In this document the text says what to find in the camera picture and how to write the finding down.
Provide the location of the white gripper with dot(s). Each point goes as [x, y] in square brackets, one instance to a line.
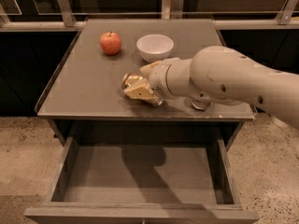
[158, 77]

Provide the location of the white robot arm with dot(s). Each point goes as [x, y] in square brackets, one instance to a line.
[218, 75]

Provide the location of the grey cabinet counter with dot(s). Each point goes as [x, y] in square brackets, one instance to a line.
[86, 88]

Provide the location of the green and white soda can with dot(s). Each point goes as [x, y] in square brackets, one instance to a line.
[199, 105]

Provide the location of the open grey top drawer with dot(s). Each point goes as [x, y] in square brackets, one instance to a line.
[99, 184]

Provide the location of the white ceramic bowl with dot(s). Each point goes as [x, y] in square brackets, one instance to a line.
[154, 47]

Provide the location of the red apple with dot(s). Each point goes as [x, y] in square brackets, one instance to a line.
[110, 43]

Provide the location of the metal railing frame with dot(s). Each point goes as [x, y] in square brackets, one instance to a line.
[282, 12]

